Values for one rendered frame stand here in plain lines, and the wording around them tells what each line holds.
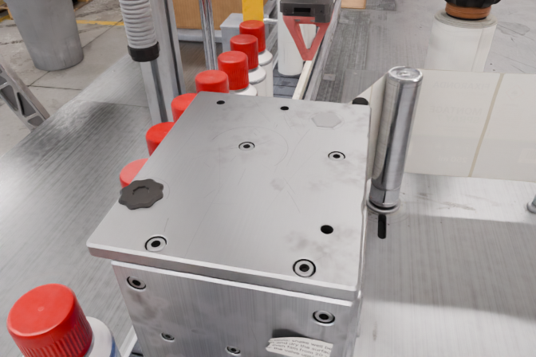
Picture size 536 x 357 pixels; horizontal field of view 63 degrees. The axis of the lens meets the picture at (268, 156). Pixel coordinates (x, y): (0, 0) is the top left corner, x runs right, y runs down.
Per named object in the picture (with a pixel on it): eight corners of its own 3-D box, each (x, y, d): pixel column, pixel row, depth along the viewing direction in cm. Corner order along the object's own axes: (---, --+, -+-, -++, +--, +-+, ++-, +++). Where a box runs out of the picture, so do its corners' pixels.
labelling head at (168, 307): (328, 527, 30) (370, 304, 15) (155, 480, 33) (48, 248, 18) (344, 345, 41) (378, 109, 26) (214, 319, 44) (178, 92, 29)
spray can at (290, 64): (300, 78, 89) (303, -28, 77) (275, 76, 90) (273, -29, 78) (304, 68, 93) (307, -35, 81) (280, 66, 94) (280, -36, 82)
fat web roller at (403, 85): (400, 217, 56) (428, 84, 45) (364, 212, 57) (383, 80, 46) (400, 194, 59) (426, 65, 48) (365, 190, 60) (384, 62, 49)
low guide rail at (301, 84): (254, 238, 51) (254, 226, 50) (244, 237, 51) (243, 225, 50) (338, -11, 136) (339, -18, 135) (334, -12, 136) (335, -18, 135)
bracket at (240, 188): (357, 304, 16) (360, 287, 15) (85, 256, 18) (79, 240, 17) (370, 115, 27) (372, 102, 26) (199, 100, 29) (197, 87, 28)
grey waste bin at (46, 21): (69, 76, 298) (40, -18, 262) (14, 72, 306) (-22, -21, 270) (100, 52, 332) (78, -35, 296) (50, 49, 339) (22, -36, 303)
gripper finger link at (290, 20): (333, 48, 68) (336, -14, 63) (329, 68, 63) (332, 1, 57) (290, 46, 70) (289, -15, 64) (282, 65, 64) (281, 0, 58)
